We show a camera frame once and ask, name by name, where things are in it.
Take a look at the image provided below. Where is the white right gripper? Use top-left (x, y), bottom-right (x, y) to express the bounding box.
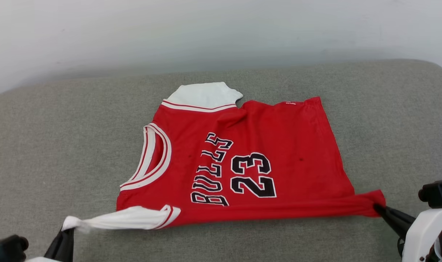
top-left (374, 204), bottom-right (442, 262)

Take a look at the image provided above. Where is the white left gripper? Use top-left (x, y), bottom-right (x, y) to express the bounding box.
top-left (24, 227), bottom-right (76, 262)

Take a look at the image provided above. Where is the red basketball jersey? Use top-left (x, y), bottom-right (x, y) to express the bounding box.
top-left (61, 82), bottom-right (387, 234)

